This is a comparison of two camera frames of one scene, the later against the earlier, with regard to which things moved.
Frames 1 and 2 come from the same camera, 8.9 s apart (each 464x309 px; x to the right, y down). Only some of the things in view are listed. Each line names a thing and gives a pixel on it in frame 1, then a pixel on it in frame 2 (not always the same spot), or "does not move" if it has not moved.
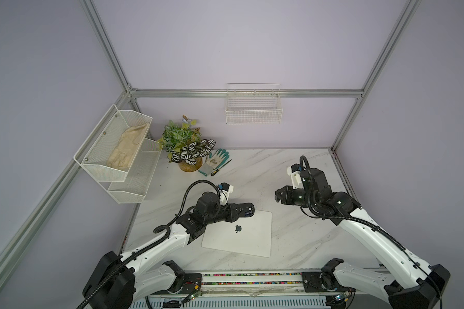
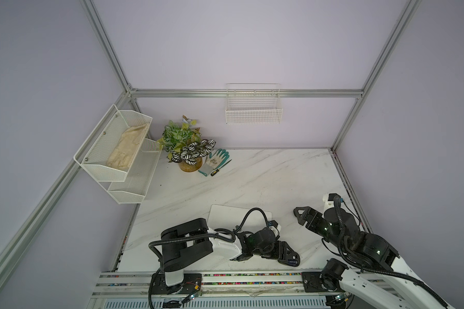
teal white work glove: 215,161 does not move
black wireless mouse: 245,210 -> 291,259
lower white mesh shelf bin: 133,189 does not move
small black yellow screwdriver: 217,170 does not move
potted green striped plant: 182,143 does not move
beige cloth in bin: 122,155 does not move
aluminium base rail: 253,290 does not move
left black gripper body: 225,214 -> 272,252
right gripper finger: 281,195 -> 300,217
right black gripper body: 297,197 -> 318,224
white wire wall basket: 253,103 does not move
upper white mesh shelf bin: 109,151 does not move
